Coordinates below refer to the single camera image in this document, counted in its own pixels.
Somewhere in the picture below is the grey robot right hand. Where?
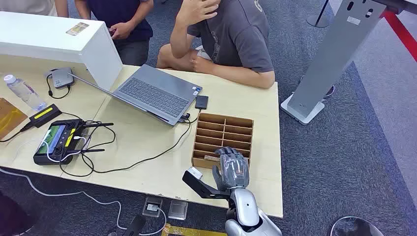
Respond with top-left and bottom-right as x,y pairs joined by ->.
212,147 -> 250,192

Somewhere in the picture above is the person's left hand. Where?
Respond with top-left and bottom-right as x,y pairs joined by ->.
190,54 -> 216,75

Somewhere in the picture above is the person's right hand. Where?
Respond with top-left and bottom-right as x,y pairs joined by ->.
176,0 -> 221,27

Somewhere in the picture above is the wooden slotted card holder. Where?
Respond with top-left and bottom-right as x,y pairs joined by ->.
191,113 -> 254,171

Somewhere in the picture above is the person in grey shirt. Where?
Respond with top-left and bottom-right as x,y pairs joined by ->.
156,0 -> 276,89

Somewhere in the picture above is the person in dark shirt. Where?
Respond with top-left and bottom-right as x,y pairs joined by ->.
74,0 -> 154,67

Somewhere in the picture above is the printed card on shelf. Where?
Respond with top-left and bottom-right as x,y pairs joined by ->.
65,22 -> 90,36

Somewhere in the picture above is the person in pale shirt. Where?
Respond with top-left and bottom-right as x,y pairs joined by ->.
0,0 -> 69,18

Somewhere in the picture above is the small black drive box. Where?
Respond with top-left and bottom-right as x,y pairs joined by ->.
195,95 -> 209,111

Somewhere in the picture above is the grey open laptop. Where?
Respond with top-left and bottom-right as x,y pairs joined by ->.
67,64 -> 203,127

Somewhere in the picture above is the silver floor socket cover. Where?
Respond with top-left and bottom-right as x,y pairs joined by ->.
168,199 -> 189,221

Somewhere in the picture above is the yellow floor plate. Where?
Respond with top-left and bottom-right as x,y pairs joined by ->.
161,223 -> 229,236

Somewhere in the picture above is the floor socket with plug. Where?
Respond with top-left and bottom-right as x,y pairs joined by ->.
142,196 -> 164,218

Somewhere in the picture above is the black object on floor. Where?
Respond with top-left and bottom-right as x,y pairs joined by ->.
122,215 -> 147,236

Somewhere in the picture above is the round dark base with rim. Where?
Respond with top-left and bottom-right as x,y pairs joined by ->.
329,216 -> 385,236

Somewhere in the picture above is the silver slanted floor stand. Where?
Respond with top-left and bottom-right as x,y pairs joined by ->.
280,0 -> 388,126

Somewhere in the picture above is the grey usb hub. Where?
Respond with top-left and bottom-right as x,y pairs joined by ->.
44,67 -> 75,100

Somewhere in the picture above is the white desk shelf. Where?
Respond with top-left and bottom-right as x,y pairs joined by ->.
0,11 -> 124,92

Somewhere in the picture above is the black power brick yellow label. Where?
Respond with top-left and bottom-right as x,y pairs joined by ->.
29,103 -> 62,128

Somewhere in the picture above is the black remote controller with screen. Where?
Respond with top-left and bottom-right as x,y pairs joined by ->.
33,118 -> 115,166

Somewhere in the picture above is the clear plastic water bottle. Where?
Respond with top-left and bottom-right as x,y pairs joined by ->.
3,74 -> 48,112

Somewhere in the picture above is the brown board with yellow film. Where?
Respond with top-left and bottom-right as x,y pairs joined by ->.
0,97 -> 29,140

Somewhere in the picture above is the dark bulky object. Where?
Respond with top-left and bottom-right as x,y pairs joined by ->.
0,192 -> 36,236

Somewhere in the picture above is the black camera bracket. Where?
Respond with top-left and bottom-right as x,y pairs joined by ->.
182,170 -> 232,200

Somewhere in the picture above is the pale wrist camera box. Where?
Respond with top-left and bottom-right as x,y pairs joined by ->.
187,167 -> 203,180

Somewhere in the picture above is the long black laptop cable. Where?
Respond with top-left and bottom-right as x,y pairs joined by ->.
80,112 -> 199,174

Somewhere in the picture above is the black looped controller cable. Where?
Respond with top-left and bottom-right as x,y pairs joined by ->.
60,112 -> 117,178

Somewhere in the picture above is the black stanchion post base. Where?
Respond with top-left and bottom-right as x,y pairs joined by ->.
306,0 -> 330,29

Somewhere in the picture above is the white controller cable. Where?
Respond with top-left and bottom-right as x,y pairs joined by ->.
41,129 -> 88,163

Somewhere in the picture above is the white floor cable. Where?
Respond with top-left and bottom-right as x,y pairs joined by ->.
0,168 -> 167,236

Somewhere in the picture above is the black power brick cable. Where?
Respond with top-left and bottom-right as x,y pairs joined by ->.
0,125 -> 32,143

